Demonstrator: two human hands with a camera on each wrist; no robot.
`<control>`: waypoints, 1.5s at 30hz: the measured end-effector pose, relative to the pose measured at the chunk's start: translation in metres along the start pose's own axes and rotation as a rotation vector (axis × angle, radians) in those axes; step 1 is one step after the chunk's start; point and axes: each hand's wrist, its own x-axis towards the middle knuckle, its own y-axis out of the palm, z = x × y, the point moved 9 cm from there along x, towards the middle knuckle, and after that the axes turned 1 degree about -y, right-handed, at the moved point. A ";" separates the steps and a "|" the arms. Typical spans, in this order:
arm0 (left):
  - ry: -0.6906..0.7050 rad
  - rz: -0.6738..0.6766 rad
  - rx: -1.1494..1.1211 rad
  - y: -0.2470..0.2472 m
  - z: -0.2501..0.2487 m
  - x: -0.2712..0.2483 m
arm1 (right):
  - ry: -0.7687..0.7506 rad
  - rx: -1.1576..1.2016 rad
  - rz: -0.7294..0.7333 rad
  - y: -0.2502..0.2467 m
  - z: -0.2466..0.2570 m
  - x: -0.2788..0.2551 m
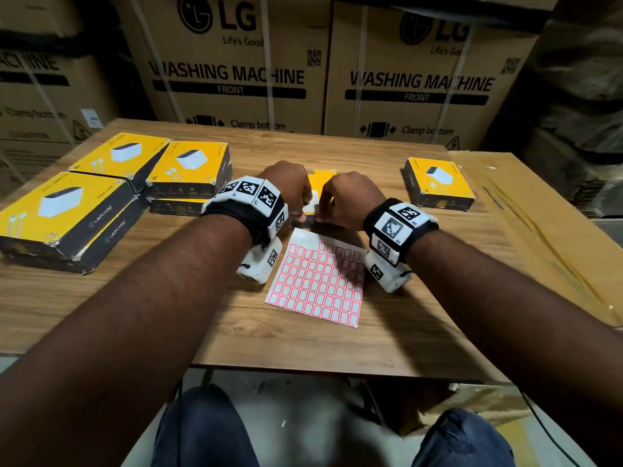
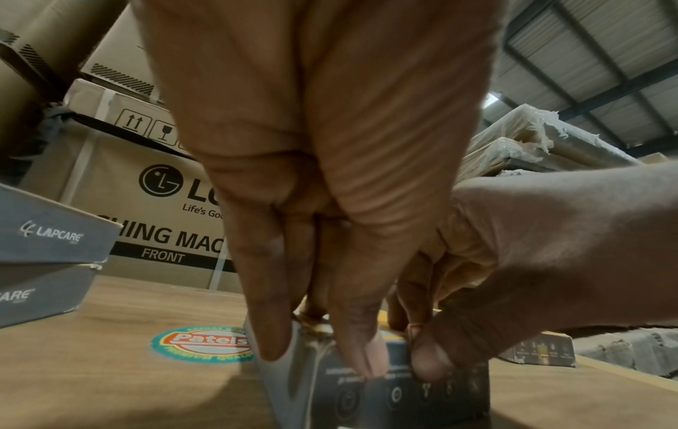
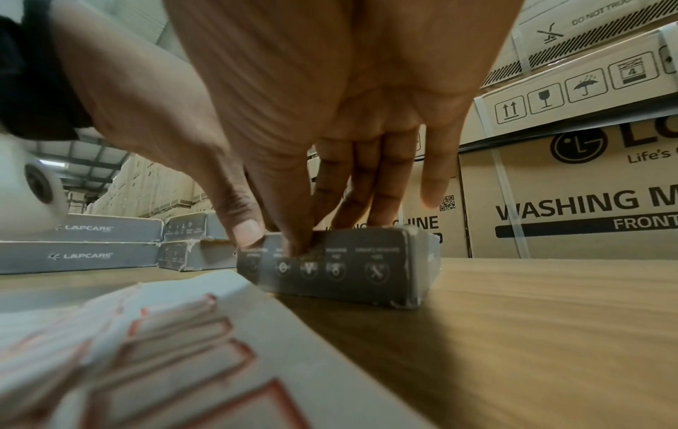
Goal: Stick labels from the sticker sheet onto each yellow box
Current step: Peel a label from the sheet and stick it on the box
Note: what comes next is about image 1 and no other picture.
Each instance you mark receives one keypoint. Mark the person's right hand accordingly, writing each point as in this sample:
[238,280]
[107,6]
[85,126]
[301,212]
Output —
[353,199]

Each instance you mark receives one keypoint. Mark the person's left hand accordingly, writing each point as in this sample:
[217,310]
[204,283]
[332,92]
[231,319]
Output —
[289,182]

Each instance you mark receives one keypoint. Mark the sheet of red-bordered labels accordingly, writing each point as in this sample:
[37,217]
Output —
[316,286]

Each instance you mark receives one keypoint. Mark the group of yellow boxes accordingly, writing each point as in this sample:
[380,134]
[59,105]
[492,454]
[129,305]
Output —
[87,204]

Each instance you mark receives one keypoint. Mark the person's left forearm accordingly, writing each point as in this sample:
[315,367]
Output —
[121,345]

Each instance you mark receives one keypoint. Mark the person's right forearm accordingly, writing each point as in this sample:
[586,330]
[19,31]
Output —
[525,311]

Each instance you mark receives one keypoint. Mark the person's left leg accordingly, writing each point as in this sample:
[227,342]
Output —
[204,432]

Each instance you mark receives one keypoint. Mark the person's leg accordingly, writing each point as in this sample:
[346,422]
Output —
[462,442]
[204,432]

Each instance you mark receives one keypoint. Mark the person's right leg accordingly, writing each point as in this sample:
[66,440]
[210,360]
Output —
[462,442]

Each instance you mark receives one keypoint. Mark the black wristband with marker tags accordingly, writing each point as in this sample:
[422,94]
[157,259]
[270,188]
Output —
[238,211]
[399,228]

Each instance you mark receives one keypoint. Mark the stack of large printed cartons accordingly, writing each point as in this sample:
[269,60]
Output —
[233,102]

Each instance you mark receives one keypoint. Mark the flat brown cardboard sheet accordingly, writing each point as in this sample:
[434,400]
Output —
[535,223]

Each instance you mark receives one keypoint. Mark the black stretch wrap band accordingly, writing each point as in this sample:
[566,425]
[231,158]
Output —
[486,16]
[39,43]

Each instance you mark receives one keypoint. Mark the plastic wrapped cardboard stack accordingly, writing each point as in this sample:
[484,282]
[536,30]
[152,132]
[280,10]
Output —
[574,92]

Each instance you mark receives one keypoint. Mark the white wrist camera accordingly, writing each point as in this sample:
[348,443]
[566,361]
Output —
[258,262]
[387,274]

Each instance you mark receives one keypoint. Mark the black metal table frame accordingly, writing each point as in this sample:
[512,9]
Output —
[207,376]

